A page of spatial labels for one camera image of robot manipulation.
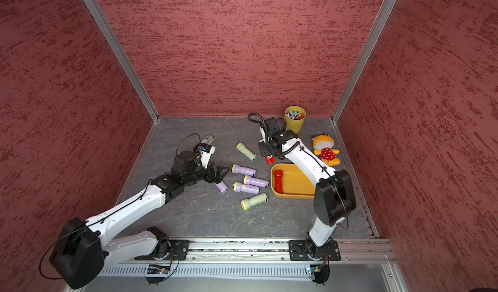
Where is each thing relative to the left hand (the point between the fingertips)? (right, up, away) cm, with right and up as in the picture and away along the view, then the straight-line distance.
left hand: (220, 170), depth 81 cm
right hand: (+21, +7, +7) cm, 23 cm away
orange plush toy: (+51, +10, +19) cm, 56 cm away
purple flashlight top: (+6, -2, +13) cm, 15 cm away
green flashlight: (+8, +8, +22) cm, 24 cm away
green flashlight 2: (+11, -15, +2) cm, 19 cm away
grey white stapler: (-12, +12, +25) cm, 30 cm away
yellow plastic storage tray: (+31, -7, +11) cm, 34 cm away
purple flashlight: (-1, -10, +8) cm, 13 cm away
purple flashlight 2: (+16, -8, +9) cm, 20 cm away
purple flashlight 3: (+11, -10, +6) cm, 16 cm away
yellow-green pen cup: (+37, +25, +25) cm, 52 cm away
